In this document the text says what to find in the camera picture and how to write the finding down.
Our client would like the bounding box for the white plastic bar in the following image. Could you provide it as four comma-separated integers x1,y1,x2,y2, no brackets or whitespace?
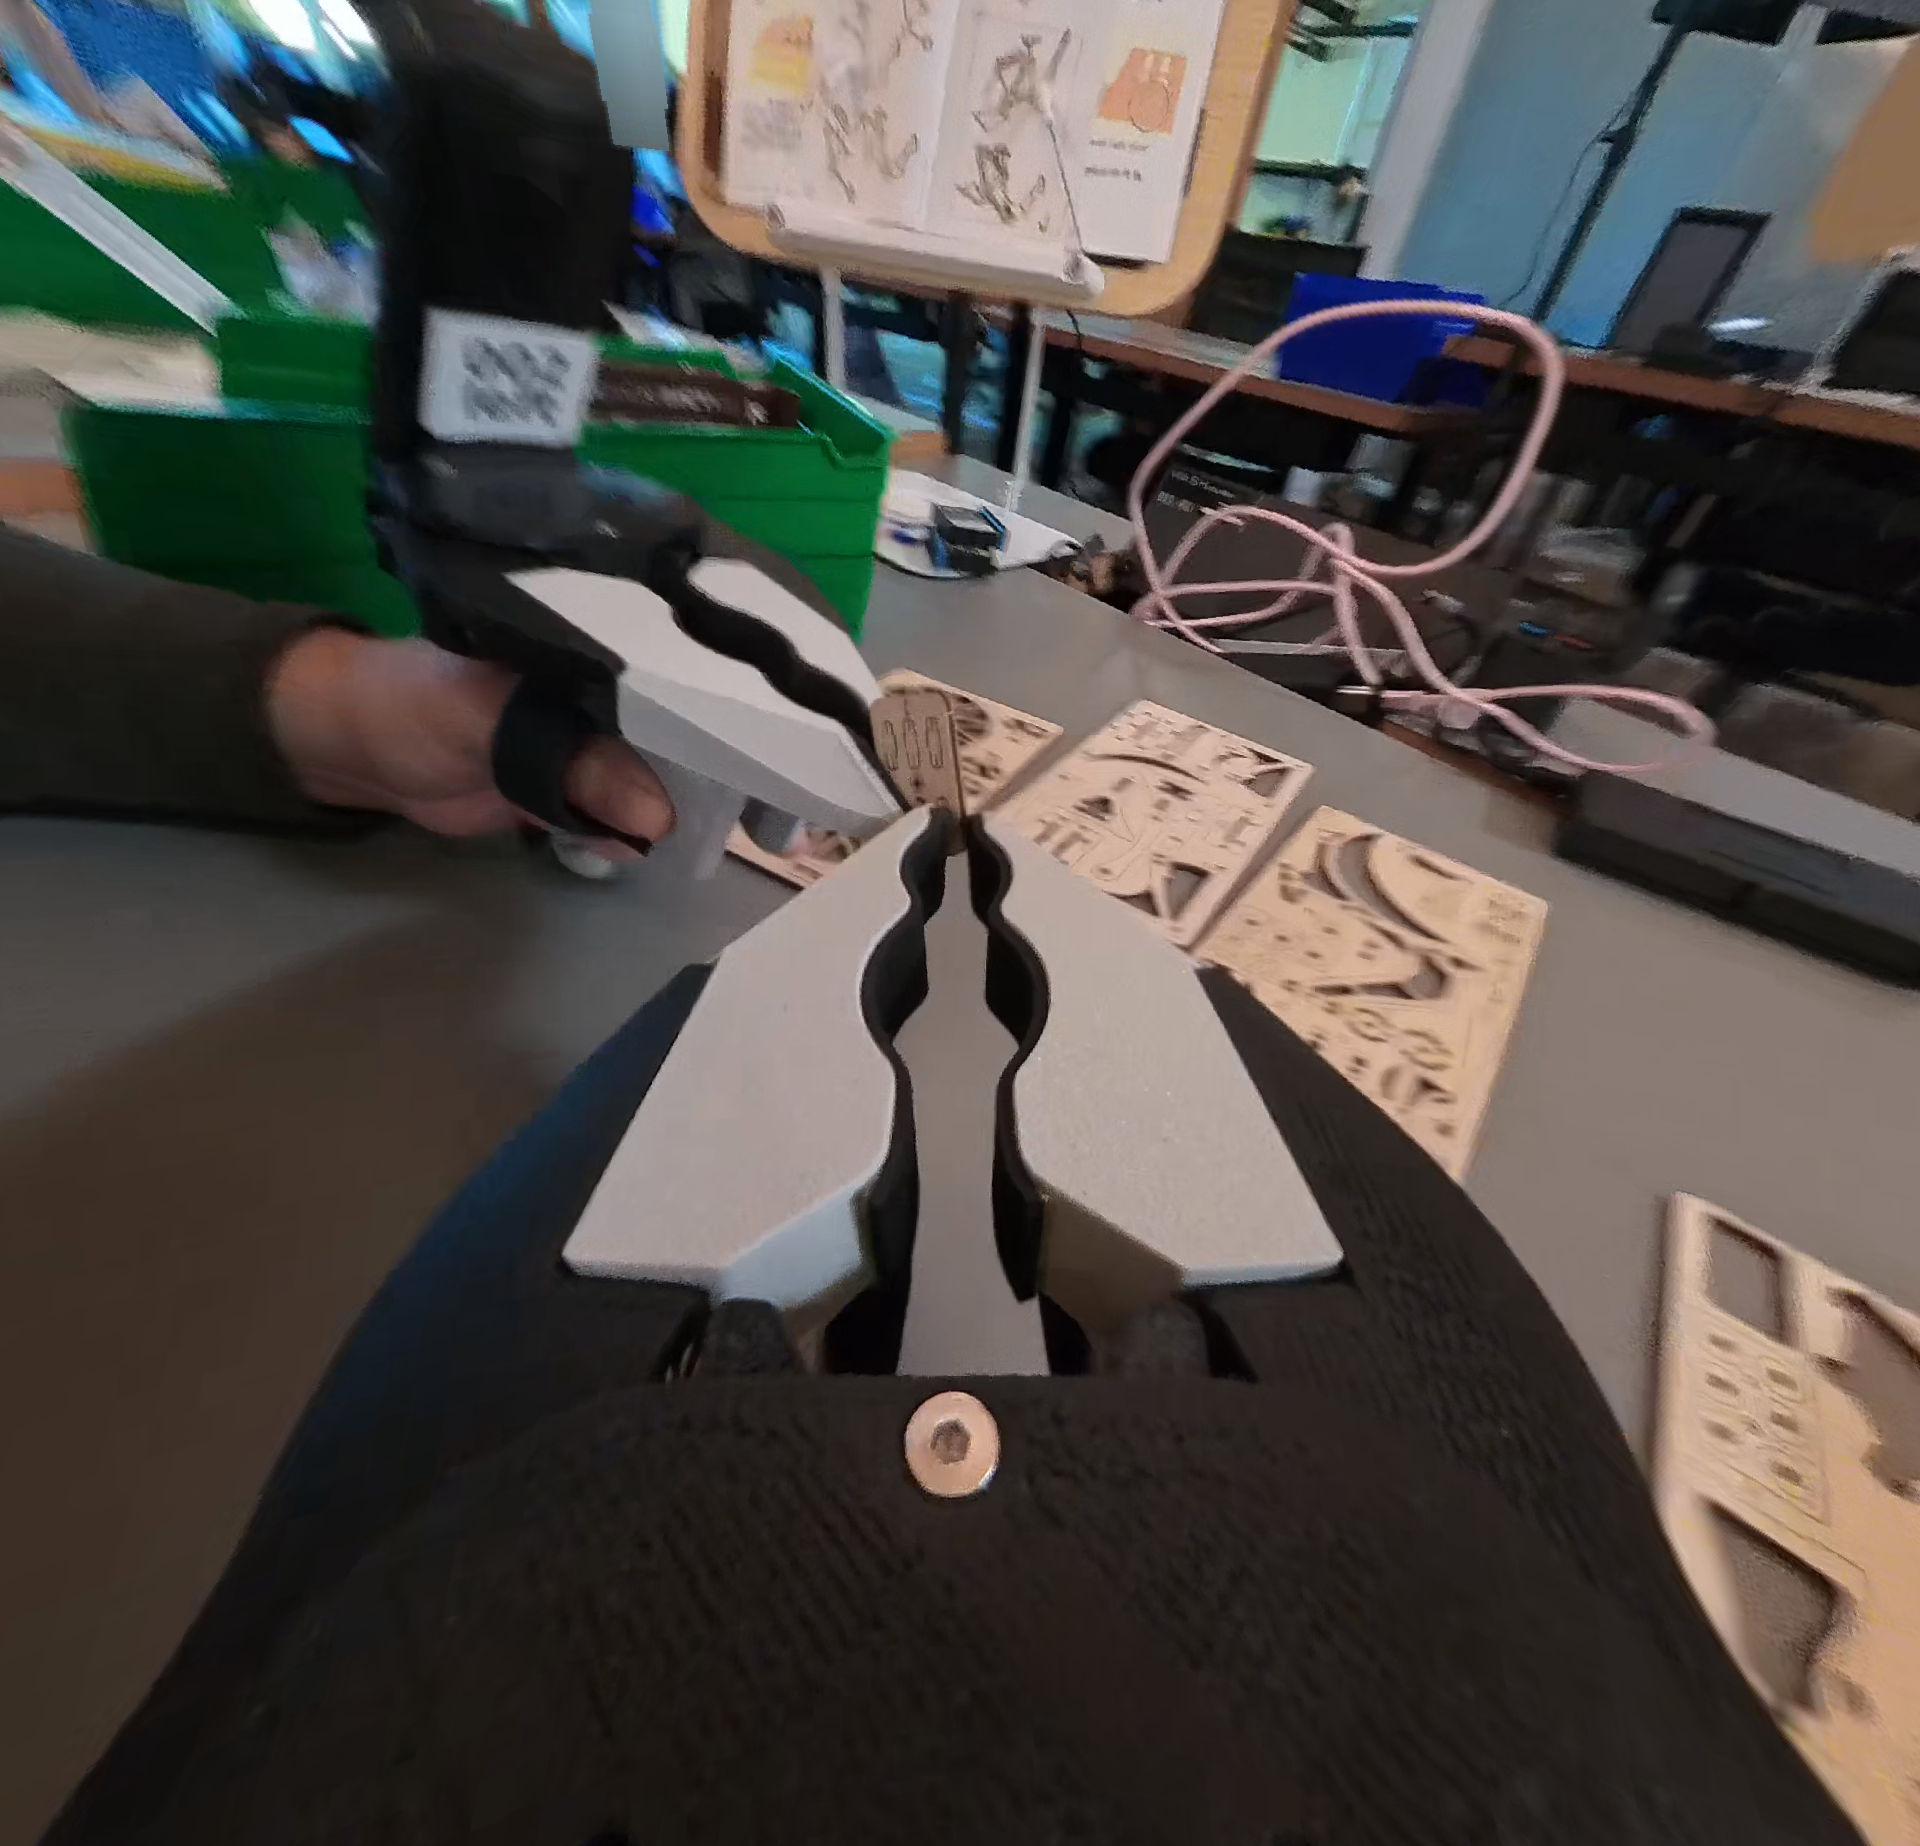
0,120,226,333

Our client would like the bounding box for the person's left hand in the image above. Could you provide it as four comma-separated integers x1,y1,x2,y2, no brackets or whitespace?
268,625,678,850

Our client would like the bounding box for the blue plastic bin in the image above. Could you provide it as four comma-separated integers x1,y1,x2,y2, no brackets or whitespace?
1287,271,1489,399

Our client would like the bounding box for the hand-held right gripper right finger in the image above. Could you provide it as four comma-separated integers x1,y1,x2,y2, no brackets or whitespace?
964,815,1346,1374

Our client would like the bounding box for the small slotted wooden part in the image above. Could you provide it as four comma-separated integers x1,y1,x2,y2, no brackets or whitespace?
870,682,962,818

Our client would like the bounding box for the wooden display board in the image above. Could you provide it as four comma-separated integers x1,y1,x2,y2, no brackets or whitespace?
676,0,1322,322

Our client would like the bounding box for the pink cable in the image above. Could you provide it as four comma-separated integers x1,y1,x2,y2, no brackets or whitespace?
1128,303,1720,783

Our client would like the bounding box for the large green plastic bin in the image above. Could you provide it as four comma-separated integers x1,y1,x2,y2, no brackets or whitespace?
66,307,896,640

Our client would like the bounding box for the wooden sheet with frame cutouts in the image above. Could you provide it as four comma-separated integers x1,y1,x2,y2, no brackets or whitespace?
990,698,1313,949

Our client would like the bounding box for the white paper sheet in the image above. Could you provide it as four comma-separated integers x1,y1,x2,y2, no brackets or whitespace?
877,464,1081,576

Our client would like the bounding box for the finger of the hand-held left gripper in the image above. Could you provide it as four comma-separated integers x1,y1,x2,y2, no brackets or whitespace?
507,568,908,831
660,558,890,745

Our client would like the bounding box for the wooden sheet with round holes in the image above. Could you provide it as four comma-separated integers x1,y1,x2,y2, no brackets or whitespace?
1651,1190,1920,1846

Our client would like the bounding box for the wooden sheet with wheel cutouts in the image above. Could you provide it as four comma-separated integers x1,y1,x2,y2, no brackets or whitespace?
725,667,1065,888

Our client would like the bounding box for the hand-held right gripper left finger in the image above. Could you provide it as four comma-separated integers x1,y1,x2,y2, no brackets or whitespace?
563,808,941,1374

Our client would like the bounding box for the background wooden table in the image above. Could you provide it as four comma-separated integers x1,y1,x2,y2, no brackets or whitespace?
1034,307,1920,454

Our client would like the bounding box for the wooden sheet with curved cutouts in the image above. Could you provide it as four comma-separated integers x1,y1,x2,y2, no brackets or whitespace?
1192,803,1550,1180

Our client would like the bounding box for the white stand frame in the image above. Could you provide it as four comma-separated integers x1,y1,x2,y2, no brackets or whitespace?
817,261,1052,490

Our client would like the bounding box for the person's left forearm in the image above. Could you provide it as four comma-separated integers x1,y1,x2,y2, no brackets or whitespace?
0,526,362,829

